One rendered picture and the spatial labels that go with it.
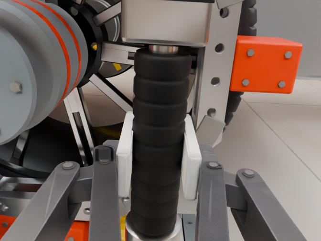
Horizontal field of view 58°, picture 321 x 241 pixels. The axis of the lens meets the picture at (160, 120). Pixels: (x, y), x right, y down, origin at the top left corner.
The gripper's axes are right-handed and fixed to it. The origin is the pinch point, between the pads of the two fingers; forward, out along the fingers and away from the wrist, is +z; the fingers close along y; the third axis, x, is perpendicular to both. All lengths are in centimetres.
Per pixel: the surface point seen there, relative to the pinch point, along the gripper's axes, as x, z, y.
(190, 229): -75, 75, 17
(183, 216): -75, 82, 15
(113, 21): 4, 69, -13
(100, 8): 7, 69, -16
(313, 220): -83, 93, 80
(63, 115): -83, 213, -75
